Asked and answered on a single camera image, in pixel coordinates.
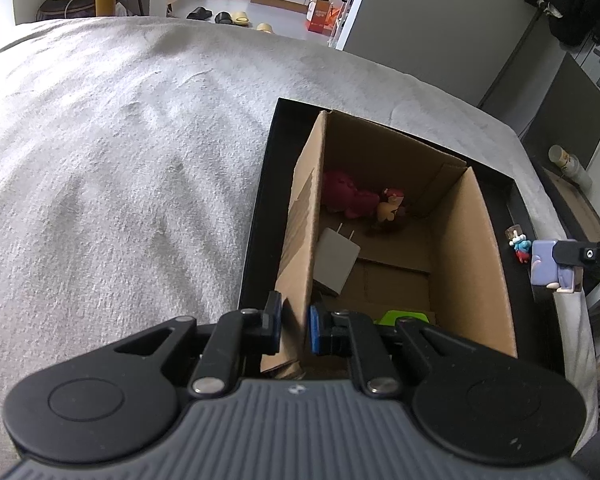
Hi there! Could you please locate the orange cardboard box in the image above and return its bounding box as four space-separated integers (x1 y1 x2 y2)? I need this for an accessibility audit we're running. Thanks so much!
304 0 339 34

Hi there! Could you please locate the green toy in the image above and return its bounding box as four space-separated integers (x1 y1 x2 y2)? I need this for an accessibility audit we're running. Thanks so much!
374 309 432 329

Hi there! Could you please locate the brown and red toy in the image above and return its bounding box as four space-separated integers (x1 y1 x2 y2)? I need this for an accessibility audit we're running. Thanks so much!
369 187 409 234

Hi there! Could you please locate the black tray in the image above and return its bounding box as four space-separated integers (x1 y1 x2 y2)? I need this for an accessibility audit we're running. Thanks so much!
237 98 567 377

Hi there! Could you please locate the white cabinet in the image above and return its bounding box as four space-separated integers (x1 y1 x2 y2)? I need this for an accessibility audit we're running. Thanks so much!
329 0 379 52

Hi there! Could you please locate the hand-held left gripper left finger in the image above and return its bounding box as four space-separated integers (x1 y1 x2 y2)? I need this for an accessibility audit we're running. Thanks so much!
112 289 285 402

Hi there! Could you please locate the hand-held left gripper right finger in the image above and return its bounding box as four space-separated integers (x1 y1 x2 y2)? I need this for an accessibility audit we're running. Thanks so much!
307 302 481 402

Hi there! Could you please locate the purple block toy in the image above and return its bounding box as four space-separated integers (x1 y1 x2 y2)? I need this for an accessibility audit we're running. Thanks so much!
529 239 584 294

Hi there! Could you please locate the small blue figure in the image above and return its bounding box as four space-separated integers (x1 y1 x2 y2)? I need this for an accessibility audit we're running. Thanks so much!
508 228 532 265

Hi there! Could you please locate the round dark stool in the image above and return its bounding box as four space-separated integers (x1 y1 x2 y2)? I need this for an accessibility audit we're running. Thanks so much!
37 0 101 24

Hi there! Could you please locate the brown cardboard box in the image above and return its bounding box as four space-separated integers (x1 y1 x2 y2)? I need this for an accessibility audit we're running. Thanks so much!
259 108 519 381

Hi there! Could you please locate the white charger plug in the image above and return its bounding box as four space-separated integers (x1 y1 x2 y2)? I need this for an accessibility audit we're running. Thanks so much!
312 223 361 297

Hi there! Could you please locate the pink plush toy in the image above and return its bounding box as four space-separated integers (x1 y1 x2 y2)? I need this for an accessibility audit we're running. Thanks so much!
322 168 381 219

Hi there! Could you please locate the white bottle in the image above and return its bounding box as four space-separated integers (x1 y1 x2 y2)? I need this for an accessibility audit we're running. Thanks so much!
548 144 594 191

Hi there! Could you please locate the brown wooden board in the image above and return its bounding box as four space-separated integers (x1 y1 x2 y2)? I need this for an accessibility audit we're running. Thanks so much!
542 167 600 244

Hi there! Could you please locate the dark grey panel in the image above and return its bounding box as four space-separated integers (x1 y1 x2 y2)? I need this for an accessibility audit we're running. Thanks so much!
522 53 600 169

